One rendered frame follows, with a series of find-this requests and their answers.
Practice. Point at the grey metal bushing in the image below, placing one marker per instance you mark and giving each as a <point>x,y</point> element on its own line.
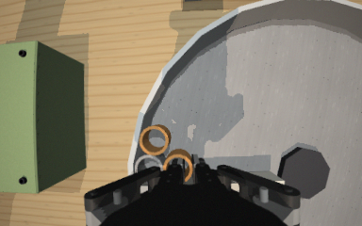
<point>140,162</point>

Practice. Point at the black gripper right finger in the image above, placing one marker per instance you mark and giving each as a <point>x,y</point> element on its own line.
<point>284,201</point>

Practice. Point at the bronze bushing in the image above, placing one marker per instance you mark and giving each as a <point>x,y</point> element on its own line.
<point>183,154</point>
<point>146,144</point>

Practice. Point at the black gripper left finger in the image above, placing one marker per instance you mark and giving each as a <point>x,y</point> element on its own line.
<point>105,200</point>

